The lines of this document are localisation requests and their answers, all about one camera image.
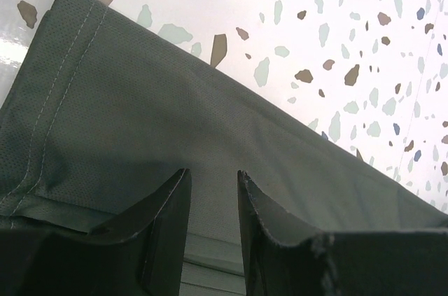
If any dark green t-shirt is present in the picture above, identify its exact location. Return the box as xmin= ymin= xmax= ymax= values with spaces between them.
xmin=0 ymin=0 xmax=448 ymax=296

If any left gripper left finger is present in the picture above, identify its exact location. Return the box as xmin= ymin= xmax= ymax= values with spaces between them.
xmin=1 ymin=169 xmax=192 ymax=295

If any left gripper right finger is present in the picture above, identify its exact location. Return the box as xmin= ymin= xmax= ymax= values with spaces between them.
xmin=237 ymin=171 xmax=447 ymax=295

